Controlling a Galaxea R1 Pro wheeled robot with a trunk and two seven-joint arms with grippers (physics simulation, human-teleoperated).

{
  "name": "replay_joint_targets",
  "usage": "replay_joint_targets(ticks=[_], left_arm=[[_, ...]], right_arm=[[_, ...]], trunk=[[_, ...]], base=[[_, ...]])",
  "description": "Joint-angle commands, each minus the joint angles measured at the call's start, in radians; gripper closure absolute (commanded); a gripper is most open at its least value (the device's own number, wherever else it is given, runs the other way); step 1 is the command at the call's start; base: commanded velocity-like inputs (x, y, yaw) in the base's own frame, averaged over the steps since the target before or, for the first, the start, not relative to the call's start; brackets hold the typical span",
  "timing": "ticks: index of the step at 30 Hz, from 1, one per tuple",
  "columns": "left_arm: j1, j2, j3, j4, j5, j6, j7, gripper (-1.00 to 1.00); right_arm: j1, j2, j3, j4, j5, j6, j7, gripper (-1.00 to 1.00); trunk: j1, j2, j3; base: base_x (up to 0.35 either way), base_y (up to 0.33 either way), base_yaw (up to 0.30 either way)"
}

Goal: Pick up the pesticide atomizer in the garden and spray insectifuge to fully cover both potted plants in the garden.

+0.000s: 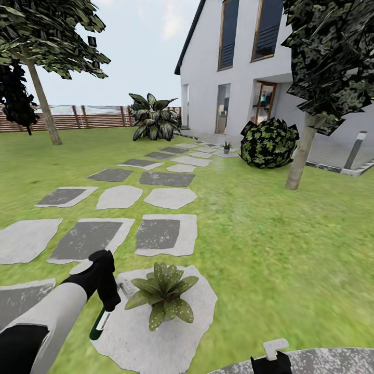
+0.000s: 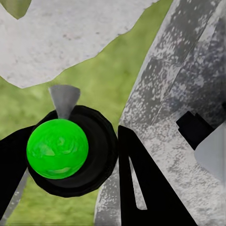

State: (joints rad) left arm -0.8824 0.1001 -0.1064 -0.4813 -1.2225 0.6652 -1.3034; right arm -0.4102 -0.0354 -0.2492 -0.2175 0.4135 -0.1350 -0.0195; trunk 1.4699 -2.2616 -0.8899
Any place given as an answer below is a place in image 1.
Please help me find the insectifuge atomizer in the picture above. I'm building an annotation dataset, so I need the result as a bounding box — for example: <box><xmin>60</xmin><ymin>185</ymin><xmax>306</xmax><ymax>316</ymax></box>
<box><xmin>90</xmin><ymin>307</ymin><xmax>113</xmax><ymax>340</ymax></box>

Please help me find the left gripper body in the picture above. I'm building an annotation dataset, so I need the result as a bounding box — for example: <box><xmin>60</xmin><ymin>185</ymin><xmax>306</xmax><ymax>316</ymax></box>
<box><xmin>97</xmin><ymin>279</ymin><xmax>121</xmax><ymax>311</ymax></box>

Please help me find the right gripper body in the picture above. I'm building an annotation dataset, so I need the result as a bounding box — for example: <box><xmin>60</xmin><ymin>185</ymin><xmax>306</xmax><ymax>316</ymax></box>
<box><xmin>255</xmin><ymin>353</ymin><xmax>291</xmax><ymax>374</ymax></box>

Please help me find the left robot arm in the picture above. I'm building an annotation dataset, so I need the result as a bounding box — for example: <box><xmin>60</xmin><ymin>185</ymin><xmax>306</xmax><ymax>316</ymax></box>
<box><xmin>0</xmin><ymin>250</ymin><xmax>135</xmax><ymax>374</ymax></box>

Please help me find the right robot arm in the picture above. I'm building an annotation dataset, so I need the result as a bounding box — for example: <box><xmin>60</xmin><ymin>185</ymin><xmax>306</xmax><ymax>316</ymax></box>
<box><xmin>250</xmin><ymin>338</ymin><xmax>292</xmax><ymax>374</ymax></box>

